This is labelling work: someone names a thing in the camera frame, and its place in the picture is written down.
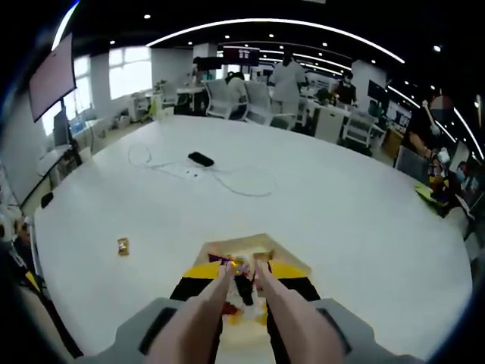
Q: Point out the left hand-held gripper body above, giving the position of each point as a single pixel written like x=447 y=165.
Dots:
x=7 y=227

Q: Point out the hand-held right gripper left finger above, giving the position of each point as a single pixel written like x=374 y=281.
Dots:
x=129 y=337

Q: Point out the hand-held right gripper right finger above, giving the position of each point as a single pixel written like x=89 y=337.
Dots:
x=360 y=333

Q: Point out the pink food tongs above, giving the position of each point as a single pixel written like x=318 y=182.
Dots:
x=189 y=330

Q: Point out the gold snack food packet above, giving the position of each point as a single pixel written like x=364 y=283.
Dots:
x=124 y=247

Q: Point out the beige hexagonal container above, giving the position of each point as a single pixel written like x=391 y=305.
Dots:
x=288 y=261

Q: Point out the black snack food packet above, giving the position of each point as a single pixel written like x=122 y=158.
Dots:
x=244 y=290

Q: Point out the pile of snack food packets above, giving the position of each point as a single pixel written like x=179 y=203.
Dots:
x=236 y=262

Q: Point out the black oval object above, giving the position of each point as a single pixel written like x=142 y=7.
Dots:
x=47 y=199

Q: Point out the grey desk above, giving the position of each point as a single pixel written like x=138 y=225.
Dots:
x=57 y=163

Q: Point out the dark desk monitor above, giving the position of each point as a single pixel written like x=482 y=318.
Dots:
x=60 y=129

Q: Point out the large display screen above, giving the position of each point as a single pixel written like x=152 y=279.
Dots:
x=53 y=79

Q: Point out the yellow sheet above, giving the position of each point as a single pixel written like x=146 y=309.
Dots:
x=423 y=192

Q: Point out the white power strip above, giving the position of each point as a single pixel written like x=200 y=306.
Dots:
x=193 y=172

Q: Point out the black oblong device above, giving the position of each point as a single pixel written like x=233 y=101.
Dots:
x=201 y=158

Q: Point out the cardboard box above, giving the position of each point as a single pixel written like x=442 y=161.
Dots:
x=392 y=143

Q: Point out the white cup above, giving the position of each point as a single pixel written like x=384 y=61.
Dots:
x=167 y=112

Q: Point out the white office chair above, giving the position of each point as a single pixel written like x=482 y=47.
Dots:
x=360 y=127
x=219 y=100
x=257 y=102

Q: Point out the ceiling light strip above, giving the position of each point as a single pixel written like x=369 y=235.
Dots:
x=273 y=20
x=64 y=26

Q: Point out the white cabinet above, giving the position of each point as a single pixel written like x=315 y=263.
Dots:
x=329 y=123

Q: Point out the green potted plant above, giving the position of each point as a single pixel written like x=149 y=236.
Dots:
x=324 y=95

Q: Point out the black monitor on stand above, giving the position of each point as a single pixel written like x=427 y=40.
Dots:
x=206 y=63

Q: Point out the dark red wall screen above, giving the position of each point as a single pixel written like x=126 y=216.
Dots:
x=241 y=55

